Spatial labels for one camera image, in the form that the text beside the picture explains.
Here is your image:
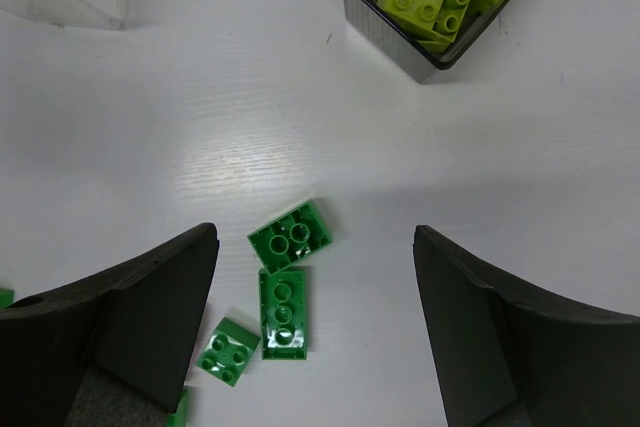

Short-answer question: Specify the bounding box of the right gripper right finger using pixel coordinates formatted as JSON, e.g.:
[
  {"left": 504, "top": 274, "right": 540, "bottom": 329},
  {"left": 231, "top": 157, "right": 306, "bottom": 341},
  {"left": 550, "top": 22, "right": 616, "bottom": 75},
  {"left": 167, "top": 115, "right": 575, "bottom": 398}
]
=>
[{"left": 413, "top": 225, "right": 639, "bottom": 426}]

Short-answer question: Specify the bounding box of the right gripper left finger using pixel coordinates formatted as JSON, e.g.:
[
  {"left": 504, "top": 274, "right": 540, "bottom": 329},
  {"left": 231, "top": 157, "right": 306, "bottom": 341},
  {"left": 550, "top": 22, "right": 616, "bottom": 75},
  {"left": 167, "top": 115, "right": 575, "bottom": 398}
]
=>
[{"left": 1, "top": 223, "right": 219, "bottom": 426}]

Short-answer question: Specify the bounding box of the yellow-green long lego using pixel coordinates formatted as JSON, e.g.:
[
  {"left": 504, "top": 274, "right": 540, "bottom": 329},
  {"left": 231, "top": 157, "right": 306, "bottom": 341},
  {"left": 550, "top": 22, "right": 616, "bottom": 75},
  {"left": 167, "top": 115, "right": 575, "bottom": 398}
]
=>
[{"left": 419, "top": 0, "right": 471, "bottom": 53}]

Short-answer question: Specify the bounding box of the green lego with holes bottom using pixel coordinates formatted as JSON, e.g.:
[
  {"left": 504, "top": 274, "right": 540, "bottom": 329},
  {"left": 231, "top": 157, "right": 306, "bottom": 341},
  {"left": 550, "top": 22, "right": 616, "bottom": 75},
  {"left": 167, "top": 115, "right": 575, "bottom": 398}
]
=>
[{"left": 166, "top": 388, "right": 189, "bottom": 427}]

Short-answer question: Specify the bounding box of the green lego with holes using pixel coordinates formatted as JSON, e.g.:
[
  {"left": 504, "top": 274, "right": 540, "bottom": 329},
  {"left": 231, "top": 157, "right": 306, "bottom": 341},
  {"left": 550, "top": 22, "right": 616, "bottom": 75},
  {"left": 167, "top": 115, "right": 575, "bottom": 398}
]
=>
[
  {"left": 166, "top": 388, "right": 189, "bottom": 427},
  {"left": 247, "top": 200, "right": 332, "bottom": 275}
]

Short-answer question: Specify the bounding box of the green small lego right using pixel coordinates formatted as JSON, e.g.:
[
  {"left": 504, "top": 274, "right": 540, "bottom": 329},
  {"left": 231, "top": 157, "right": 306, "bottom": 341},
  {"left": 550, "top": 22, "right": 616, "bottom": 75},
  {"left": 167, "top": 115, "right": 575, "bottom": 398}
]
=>
[{"left": 196, "top": 317, "right": 260, "bottom": 387}]

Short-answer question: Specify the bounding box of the green long lego right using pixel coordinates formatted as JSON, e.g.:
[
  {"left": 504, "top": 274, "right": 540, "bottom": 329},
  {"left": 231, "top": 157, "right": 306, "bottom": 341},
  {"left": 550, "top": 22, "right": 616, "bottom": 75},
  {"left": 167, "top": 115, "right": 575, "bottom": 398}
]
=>
[{"left": 258, "top": 268, "right": 307, "bottom": 360}]

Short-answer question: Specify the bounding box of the green lego with holes right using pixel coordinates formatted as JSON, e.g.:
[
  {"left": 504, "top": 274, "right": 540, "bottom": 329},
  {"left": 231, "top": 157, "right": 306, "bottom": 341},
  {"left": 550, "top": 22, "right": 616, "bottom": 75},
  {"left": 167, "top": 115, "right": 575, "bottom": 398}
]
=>
[{"left": 247, "top": 200, "right": 332, "bottom": 275}]

